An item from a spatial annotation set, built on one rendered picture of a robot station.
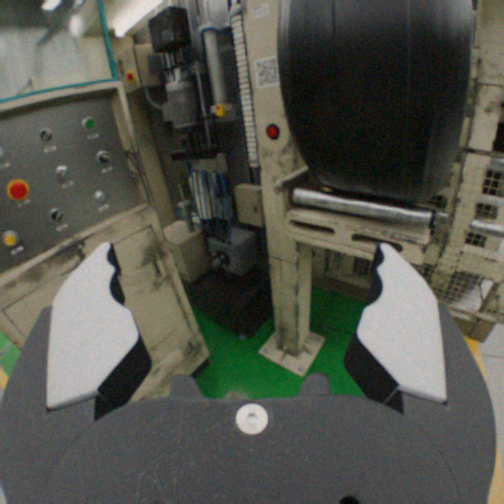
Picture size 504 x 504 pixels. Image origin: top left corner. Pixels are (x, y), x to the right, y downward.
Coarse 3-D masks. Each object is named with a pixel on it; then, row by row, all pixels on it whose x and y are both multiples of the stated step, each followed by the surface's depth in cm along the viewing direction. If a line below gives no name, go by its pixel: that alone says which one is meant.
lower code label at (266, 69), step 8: (272, 56) 51; (256, 64) 55; (264, 64) 54; (272, 64) 52; (256, 72) 56; (264, 72) 55; (272, 72) 54; (256, 80) 57; (264, 80) 56; (272, 80) 55
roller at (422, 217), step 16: (304, 192) 59; (320, 192) 57; (336, 192) 55; (336, 208) 55; (352, 208) 52; (368, 208) 50; (384, 208) 48; (400, 208) 46; (416, 208) 44; (416, 224) 45; (432, 224) 43
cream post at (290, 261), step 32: (256, 0) 45; (256, 32) 50; (256, 96) 60; (256, 128) 65; (288, 128) 60; (288, 160) 65; (288, 256) 83; (288, 288) 92; (288, 320) 102; (288, 352) 116
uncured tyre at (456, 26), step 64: (320, 0) 25; (384, 0) 21; (448, 0) 17; (320, 64) 29; (384, 64) 25; (448, 64) 21; (320, 128) 37; (384, 128) 31; (448, 128) 27; (384, 192) 44
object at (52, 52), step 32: (0, 0) 25; (32, 0) 30; (64, 0) 35; (96, 0) 40; (0, 32) 28; (32, 32) 33; (64, 32) 39; (96, 32) 44; (0, 64) 31; (32, 64) 36; (64, 64) 42; (96, 64) 48; (0, 96) 34
